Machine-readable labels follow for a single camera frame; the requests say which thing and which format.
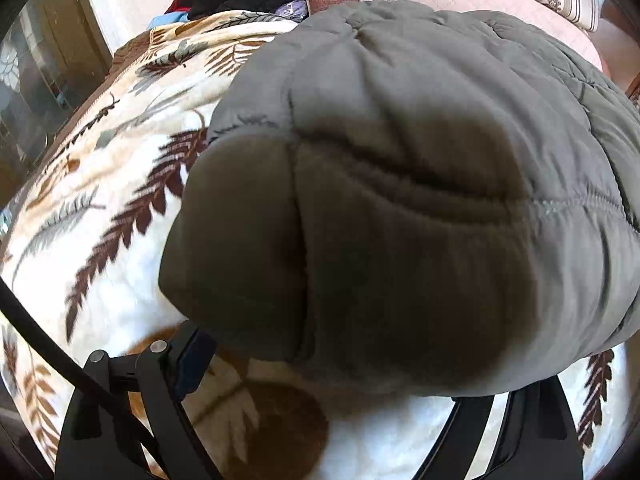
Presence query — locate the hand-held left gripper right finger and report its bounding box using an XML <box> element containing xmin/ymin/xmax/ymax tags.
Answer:
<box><xmin>415</xmin><ymin>375</ymin><xmax>585</xmax><ymax>480</ymax></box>

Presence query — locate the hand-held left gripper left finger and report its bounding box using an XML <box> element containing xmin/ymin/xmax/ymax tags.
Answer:
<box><xmin>54</xmin><ymin>321</ymin><xmax>221</xmax><ymax>480</ymax></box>

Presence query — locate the grey-green hooded quilted jacket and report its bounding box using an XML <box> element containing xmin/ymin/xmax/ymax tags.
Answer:
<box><xmin>159</xmin><ymin>0</ymin><xmax>640</xmax><ymax>402</ymax></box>

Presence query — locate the leaf print blanket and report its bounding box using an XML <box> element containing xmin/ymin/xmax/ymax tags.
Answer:
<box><xmin>0</xmin><ymin>9</ymin><xmax>632</xmax><ymax>480</ymax></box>

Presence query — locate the glass door cabinet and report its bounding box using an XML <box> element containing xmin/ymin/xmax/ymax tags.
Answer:
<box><xmin>0</xmin><ymin>0</ymin><xmax>113</xmax><ymax>201</ymax></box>

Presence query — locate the light blue cloth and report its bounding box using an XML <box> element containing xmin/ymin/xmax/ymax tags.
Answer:
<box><xmin>149</xmin><ymin>13</ymin><xmax>192</xmax><ymax>29</ymax></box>

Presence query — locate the purple cloth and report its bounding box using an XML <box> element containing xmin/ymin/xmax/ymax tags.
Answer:
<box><xmin>276</xmin><ymin>0</ymin><xmax>309</xmax><ymax>24</ymax></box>

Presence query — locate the black cable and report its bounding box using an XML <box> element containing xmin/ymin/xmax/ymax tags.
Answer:
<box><xmin>0</xmin><ymin>280</ymin><xmax>223</xmax><ymax>480</ymax></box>

